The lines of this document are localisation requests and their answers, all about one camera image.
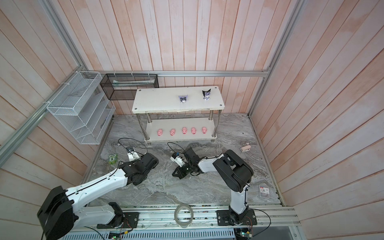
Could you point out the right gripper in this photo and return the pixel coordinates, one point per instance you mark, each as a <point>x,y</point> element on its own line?
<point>181,174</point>

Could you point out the black purple figure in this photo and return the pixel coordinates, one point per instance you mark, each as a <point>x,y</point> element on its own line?
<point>206,94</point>

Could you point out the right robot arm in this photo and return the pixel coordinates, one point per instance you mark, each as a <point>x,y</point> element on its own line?
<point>235,172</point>

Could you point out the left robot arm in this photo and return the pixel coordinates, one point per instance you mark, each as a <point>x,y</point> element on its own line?
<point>66,209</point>

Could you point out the green frog block toy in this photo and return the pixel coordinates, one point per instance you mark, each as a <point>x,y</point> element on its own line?
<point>113,159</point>

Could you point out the clear tape roll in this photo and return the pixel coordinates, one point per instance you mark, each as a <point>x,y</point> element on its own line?
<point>184,215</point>

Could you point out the pink small toy right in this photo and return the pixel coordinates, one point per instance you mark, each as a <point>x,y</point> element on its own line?
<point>245,148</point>

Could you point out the white two-tier shelf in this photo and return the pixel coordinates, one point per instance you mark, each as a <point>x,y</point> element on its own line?
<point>156,101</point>

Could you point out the clear plastic packet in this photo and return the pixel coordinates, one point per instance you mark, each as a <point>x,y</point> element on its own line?
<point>264,191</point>

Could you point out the black mesh basket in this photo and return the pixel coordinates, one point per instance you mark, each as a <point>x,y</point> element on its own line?
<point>123,87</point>

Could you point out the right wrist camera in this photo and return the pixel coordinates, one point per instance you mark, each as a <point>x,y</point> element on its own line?
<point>178,159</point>

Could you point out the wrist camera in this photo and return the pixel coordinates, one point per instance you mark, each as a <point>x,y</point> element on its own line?
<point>178,159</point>
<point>132,154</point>

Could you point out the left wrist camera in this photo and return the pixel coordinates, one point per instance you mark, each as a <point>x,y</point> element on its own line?
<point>132,154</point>

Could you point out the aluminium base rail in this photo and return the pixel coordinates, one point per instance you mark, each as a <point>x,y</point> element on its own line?
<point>173,217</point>

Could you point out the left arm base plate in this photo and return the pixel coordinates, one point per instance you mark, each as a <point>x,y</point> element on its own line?
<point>126,220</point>

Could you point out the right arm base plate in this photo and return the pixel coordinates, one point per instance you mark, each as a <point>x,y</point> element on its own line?
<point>231,218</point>

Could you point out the white wire mesh rack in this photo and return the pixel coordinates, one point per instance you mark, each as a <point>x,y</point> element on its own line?
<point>83,110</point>

